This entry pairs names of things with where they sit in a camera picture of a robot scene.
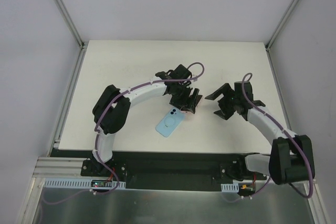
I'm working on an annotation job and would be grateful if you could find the pink phone case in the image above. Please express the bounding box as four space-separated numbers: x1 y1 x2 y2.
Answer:
181 98 202 116

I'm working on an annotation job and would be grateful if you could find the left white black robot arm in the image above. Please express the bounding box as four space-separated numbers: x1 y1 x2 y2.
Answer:
81 64 202 177

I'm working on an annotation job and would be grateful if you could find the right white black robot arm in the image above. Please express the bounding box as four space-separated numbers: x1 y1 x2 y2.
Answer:
206 82 315 185

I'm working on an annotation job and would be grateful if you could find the light blue phone case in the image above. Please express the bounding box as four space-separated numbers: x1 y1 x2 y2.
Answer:
155 108 185 137

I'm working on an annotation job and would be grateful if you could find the metal front sheet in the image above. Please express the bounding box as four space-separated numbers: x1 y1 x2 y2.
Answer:
18 177 330 223

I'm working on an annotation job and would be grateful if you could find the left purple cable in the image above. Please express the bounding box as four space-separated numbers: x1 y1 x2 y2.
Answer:
41 62 206 205

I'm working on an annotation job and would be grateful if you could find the right white cable duct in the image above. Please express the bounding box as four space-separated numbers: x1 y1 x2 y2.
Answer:
220 183 239 193

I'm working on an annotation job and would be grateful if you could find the white cable duct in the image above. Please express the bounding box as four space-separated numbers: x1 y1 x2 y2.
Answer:
220 183 239 193
44 178 126 190

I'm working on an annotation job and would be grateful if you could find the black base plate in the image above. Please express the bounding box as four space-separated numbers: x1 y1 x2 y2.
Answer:
51 150 268 193

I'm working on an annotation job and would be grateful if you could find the left aluminium frame post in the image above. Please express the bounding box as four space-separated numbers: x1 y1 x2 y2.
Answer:
39 0 89 50

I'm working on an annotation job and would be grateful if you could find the aluminium frame post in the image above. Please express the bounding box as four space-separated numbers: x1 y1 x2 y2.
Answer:
39 0 89 50
264 0 318 51

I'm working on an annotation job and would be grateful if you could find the right aluminium frame post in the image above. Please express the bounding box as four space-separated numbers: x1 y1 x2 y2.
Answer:
264 0 318 51

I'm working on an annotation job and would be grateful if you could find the left white cable duct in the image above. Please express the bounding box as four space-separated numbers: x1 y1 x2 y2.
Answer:
44 178 126 190

